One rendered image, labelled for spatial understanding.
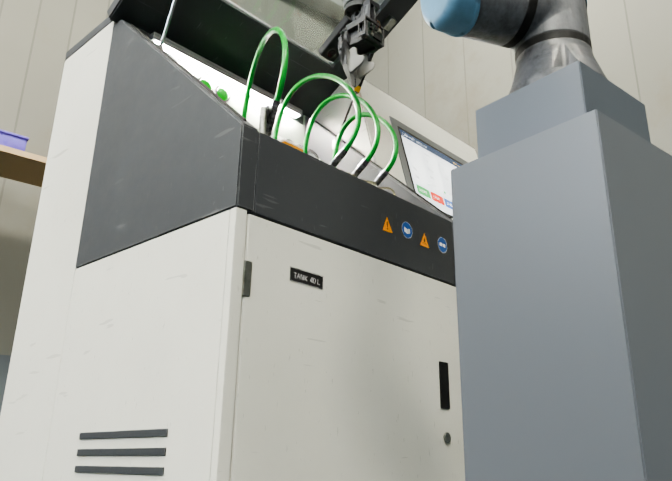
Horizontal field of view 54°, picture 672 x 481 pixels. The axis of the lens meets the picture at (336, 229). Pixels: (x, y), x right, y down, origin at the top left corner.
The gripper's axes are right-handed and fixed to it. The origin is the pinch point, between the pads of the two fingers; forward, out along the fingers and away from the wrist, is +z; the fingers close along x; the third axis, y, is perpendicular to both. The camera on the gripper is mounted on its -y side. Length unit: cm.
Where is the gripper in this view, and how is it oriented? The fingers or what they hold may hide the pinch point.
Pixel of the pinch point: (352, 83)
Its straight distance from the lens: 160.4
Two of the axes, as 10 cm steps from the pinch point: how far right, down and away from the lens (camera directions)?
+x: 6.9, 2.6, 6.8
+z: -0.1, 9.4, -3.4
